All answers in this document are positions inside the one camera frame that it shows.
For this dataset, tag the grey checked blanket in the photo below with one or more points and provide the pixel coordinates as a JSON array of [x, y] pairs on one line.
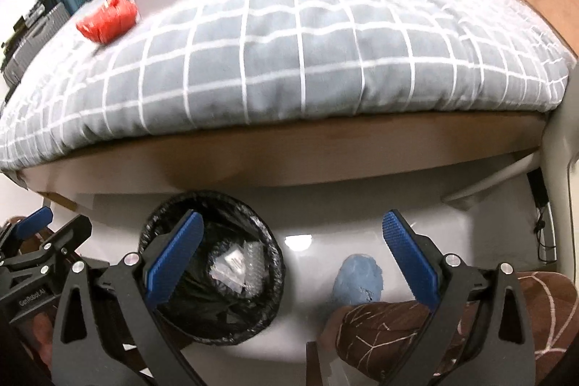
[[316, 51]]

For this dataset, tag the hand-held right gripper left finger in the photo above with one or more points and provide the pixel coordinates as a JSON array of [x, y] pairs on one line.
[[174, 261]]

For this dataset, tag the grey ribbed suitcase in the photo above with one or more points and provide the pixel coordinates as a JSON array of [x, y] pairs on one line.
[[36, 33]]

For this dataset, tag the red snack packet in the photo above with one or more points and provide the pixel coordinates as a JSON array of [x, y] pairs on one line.
[[106, 22]]

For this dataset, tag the wooden bed frame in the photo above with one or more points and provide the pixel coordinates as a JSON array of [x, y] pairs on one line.
[[289, 155]]

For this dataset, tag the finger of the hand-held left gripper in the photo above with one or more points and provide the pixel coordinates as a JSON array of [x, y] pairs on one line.
[[34, 218], [68, 234]]

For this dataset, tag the clear bubble wrap piece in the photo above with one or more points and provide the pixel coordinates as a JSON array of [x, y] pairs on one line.
[[235, 268]]

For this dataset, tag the white bed leg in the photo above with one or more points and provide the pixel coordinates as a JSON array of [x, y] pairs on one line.
[[488, 182]]

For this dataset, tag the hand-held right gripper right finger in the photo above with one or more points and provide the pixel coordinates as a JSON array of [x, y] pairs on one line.
[[409, 261]]

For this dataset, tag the round bin with black bag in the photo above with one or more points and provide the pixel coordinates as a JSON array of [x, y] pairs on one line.
[[217, 227]]

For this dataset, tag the brown patterned pajama pants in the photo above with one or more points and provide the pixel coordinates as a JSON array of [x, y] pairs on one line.
[[384, 331]]

